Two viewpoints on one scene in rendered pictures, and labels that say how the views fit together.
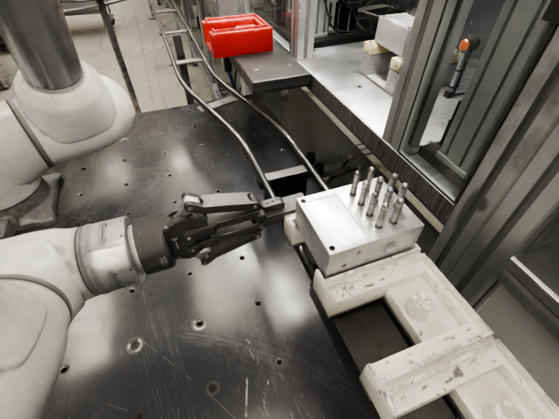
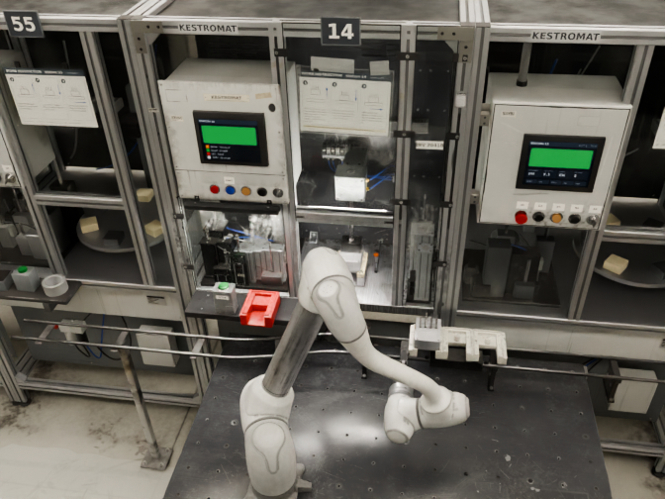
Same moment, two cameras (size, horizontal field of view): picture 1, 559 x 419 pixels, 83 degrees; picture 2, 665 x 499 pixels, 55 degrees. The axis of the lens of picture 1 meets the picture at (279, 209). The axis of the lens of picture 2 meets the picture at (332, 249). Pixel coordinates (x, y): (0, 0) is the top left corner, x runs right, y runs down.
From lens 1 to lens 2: 2.18 m
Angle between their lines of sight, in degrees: 45
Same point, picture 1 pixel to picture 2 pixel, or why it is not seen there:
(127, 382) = (421, 446)
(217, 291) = not seen: hidden behind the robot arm
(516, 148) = (443, 288)
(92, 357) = (404, 455)
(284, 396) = not seen: hidden behind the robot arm
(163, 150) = not seen: hidden behind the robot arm
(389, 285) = (447, 340)
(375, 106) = (368, 295)
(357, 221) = (431, 331)
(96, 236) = (403, 388)
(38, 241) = (401, 398)
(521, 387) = (483, 333)
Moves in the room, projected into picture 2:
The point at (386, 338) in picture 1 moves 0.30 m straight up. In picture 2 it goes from (457, 351) to (465, 292)
